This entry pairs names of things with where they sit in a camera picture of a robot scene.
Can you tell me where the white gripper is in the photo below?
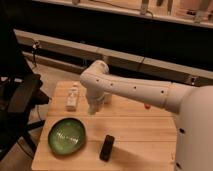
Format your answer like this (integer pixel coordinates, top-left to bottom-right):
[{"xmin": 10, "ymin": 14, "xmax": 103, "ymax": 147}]
[{"xmin": 86, "ymin": 89, "xmax": 104, "ymax": 115}]

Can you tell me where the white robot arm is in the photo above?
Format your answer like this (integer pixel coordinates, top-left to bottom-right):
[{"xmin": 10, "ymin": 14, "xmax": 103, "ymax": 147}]
[{"xmin": 80, "ymin": 60, "xmax": 213, "ymax": 171}]

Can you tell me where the green ceramic bowl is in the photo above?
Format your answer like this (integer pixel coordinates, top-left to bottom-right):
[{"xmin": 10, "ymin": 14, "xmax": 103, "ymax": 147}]
[{"xmin": 48, "ymin": 118, "xmax": 86, "ymax": 155}]

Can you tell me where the white paper cup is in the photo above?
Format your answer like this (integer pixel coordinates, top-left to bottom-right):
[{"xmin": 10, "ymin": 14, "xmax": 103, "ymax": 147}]
[{"xmin": 104, "ymin": 93, "xmax": 112, "ymax": 104}]

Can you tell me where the black rectangular remote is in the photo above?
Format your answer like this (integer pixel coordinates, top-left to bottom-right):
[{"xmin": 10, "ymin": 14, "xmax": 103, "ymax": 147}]
[{"xmin": 99, "ymin": 135, "xmax": 115, "ymax": 161}]

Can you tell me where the wooden table top board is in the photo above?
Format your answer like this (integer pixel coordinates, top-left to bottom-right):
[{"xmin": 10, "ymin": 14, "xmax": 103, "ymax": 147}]
[{"xmin": 32, "ymin": 81, "xmax": 176, "ymax": 171}]

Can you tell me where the black office chair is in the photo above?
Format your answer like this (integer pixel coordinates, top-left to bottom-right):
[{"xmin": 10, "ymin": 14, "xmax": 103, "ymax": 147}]
[{"xmin": 0, "ymin": 26, "xmax": 49, "ymax": 161}]

